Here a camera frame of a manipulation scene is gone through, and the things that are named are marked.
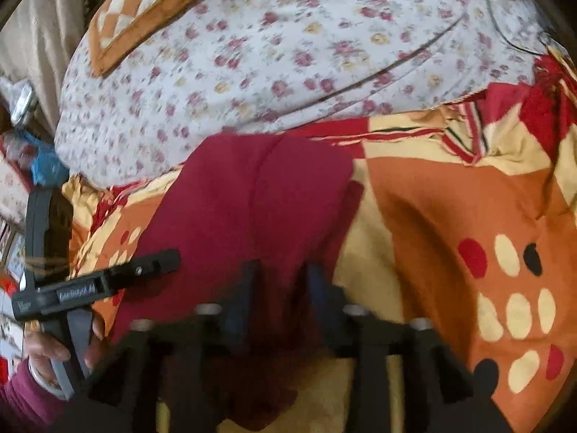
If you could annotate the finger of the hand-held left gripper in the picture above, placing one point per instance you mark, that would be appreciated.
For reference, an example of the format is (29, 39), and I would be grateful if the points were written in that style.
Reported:
(144, 266)

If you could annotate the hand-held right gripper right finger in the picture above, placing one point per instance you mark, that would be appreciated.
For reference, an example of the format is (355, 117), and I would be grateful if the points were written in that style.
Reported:
(318, 293)

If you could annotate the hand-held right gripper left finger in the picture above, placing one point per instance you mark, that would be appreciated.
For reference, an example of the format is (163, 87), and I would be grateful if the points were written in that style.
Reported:
(234, 306)

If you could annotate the maroon cloth garment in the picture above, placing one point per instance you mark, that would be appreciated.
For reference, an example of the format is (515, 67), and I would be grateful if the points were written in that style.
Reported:
(252, 203)

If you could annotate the person's left forearm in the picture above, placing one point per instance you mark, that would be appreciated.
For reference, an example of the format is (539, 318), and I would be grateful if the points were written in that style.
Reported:
(22, 403)

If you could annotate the person's left hand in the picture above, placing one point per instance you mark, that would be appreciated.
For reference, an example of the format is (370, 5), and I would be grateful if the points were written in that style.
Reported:
(45, 352)

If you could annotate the white bangle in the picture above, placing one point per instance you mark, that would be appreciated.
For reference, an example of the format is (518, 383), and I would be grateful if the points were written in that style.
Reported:
(32, 372)

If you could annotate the blue plastic bag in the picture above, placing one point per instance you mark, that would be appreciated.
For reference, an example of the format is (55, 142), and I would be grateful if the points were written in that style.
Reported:
(47, 167)

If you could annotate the orange red patterned blanket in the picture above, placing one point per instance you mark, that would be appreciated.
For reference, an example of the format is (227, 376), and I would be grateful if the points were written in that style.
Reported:
(450, 198)

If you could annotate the silver packet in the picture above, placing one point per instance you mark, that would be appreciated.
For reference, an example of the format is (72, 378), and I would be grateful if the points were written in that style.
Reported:
(22, 103)

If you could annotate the white floral bedsheet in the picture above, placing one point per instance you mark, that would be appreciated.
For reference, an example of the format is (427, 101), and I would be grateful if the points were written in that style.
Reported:
(293, 45)

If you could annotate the beige curtain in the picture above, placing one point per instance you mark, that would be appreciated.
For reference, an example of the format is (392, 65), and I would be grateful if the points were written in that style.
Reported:
(40, 31)

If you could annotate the orange checkered cushion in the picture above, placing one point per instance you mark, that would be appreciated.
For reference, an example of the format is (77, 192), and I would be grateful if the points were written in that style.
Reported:
(144, 9)

